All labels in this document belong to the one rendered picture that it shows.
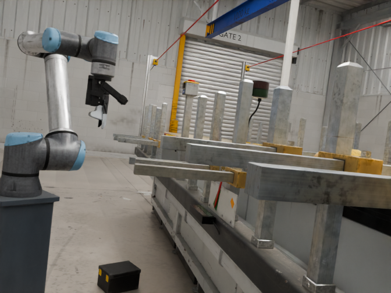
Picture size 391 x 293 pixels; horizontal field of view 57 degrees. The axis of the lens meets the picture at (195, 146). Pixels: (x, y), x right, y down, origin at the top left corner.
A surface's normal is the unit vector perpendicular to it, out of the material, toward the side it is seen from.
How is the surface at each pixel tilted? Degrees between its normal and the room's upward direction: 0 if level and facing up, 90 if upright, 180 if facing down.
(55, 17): 90
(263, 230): 90
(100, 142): 90
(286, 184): 90
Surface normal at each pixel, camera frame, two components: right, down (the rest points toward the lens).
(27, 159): 0.63, 0.14
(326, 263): 0.26, 0.08
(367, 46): -0.93, -0.10
